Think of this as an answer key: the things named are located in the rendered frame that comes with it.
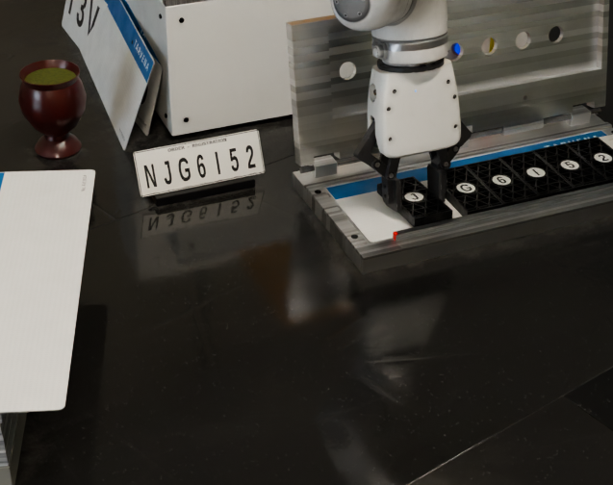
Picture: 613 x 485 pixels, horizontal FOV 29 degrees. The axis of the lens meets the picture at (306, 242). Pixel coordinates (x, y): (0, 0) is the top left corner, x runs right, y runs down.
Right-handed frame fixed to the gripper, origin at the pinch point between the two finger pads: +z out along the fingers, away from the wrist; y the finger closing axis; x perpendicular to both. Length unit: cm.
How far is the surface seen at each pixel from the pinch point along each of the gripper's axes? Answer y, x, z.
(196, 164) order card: -21.2, 16.4, -2.4
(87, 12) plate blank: -23, 60, -14
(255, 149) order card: -13.5, 16.5, -2.8
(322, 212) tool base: -10.0, 4.3, 2.2
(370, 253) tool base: -9.0, -6.3, 3.8
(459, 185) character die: 6.6, 1.2, 1.2
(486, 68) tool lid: 16.4, 11.5, -9.3
